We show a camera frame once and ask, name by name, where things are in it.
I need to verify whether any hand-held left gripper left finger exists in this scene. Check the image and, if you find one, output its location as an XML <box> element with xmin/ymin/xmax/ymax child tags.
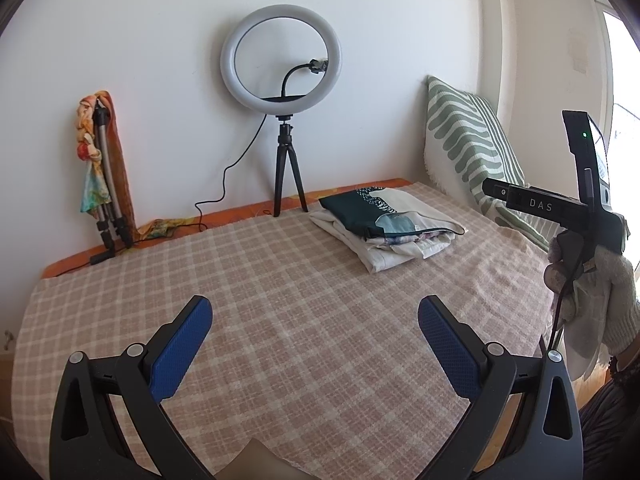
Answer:
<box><xmin>48</xmin><ymin>296</ymin><xmax>216</xmax><ymax>480</ymax></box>

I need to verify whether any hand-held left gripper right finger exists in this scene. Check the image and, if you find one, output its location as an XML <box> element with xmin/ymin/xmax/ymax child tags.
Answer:
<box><xmin>417</xmin><ymin>295</ymin><xmax>586</xmax><ymax>480</ymax></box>

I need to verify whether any white blue swirl-print cloth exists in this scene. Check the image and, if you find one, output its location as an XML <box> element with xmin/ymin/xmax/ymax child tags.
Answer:
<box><xmin>367</xmin><ymin>230</ymin><xmax>458</xmax><ymax>256</ymax></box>

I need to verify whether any dark teal garment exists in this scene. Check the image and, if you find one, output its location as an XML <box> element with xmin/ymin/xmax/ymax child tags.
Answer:
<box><xmin>318</xmin><ymin>186</ymin><xmax>466</xmax><ymax>238</ymax></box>

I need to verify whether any person's right forearm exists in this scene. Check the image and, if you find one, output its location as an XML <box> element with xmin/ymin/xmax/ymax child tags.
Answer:
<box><xmin>614</xmin><ymin>332</ymin><xmax>640</xmax><ymax>376</ymax></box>

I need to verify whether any stack of folded clothes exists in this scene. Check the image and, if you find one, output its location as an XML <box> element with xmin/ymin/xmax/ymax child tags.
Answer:
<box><xmin>308</xmin><ymin>210</ymin><xmax>451</xmax><ymax>275</ymax></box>

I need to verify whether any person's right hand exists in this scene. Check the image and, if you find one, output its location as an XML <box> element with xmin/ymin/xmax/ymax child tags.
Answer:
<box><xmin>545</xmin><ymin>232</ymin><xmax>638</xmax><ymax>381</ymax></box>

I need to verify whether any green striped pillow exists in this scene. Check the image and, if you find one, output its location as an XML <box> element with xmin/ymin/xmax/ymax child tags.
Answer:
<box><xmin>424</xmin><ymin>75</ymin><xmax>566</xmax><ymax>253</ymax></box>

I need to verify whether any beige plaid blanket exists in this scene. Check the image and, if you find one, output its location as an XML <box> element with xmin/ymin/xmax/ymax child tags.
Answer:
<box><xmin>10</xmin><ymin>180</ymin><xmax>568</xmax><ymax>480</ymax></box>

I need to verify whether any window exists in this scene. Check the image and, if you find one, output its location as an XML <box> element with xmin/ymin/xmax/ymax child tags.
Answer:
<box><xmin>585</xmin><ymin>0</ymin><xmax>640</xmax><ymax>261</ymax></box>

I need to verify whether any person's striped skirt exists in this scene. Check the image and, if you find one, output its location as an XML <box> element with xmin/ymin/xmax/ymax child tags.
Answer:
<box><xmin>577</xmin><ymin>380</ymin><xmax>640</xmax><ymax>480</ymax></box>

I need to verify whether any colourful orange scarf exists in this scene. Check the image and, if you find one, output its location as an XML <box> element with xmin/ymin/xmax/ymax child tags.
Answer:
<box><xmin>75</xmin><ymin>91</ymin><xmax>201</xmax><ymax>241</ymax></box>

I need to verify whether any silver folded tripod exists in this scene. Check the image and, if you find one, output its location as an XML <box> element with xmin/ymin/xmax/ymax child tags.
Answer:
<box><xmin>92</xmin><ymin>105</ymin><xmax>136</xmax><ymax>251</ymax></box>

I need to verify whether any black mini tripod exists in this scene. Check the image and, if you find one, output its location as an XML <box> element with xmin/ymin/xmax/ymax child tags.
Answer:
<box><xmin>272</xmin><ymin>114</ymin><xmax>309</xmax><ymax>218</ymax></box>

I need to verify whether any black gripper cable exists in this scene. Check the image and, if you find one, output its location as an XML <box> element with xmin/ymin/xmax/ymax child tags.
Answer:
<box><xmin>549</xmin><ymin>260</ymin><xmax>583</xmax><ymax>353</ymax></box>

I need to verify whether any black ring light cable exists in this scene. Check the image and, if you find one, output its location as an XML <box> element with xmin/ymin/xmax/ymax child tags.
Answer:
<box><xmin>50</xmin><ymin>112</ymin><xmax>268</xmax><ymax>278</ymax></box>

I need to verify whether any white ring light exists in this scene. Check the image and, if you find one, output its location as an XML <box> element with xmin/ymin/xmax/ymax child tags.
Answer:
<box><xmin>220</xmin><ymin>4</ymin><xmax>345</xmax><ymax>115</ymax></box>

